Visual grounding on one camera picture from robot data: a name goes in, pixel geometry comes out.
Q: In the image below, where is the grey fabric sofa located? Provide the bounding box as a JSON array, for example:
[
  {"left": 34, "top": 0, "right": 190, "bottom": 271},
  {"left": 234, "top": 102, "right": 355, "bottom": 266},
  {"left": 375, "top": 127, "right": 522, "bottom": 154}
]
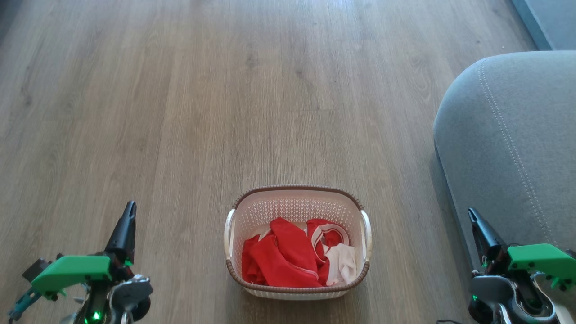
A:
[{"left": 433, "top": 50, "right": 576, "bottom": 270}]

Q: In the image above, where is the white laundry basket brown rim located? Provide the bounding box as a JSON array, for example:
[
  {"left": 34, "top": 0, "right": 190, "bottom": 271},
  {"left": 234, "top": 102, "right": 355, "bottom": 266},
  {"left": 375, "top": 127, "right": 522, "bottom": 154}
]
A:
[{"left": 224, "top": 185, "right": 373, "bottom": 301}]

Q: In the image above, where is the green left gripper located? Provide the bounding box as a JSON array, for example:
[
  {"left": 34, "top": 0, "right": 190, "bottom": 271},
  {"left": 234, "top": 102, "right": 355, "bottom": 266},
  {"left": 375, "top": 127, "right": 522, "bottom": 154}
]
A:
[{"left": 31, "top": 201, "right": 137, "bottom": 301}]

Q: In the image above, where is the red and white garment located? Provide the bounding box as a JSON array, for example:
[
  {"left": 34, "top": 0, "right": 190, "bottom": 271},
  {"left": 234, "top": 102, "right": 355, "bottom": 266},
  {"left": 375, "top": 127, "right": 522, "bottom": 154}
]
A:
[{"left": 241, "top": 217, "right": 351, "bottom": 288}]

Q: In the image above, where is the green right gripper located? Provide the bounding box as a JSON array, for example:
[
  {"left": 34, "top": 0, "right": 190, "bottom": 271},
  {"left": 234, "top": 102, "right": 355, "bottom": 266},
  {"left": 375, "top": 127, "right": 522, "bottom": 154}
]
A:
[{"left": 468, "top": 207, "right": 576, "bottom": 292}]

